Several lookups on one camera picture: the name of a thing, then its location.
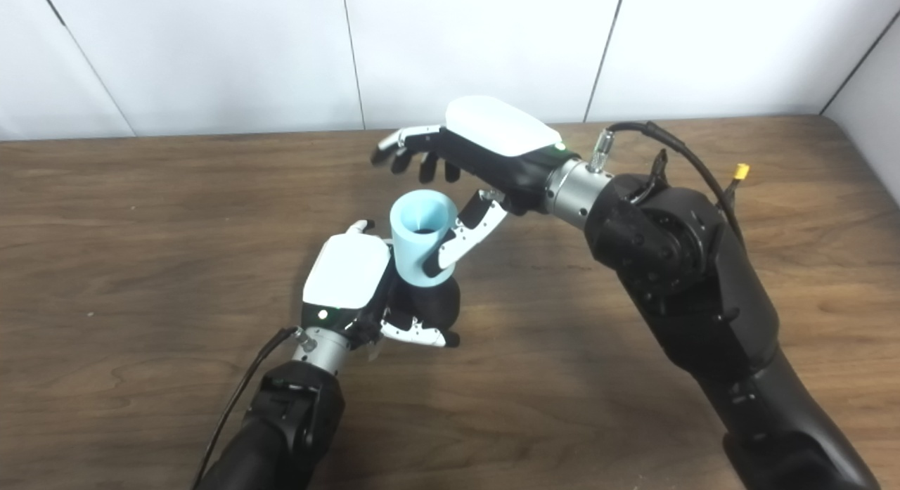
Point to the left white and black hand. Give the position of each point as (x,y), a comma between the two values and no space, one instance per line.
(344,272)

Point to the right white and black hand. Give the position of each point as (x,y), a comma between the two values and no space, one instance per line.
(499,138)

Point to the black flared nozzle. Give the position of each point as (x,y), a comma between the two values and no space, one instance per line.
(436,304)

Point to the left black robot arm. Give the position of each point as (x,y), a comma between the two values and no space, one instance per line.
(288,420)

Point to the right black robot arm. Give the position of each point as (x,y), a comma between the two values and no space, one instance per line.
(689,279)

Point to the small yellow connector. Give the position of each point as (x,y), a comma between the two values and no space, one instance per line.
(740,171)

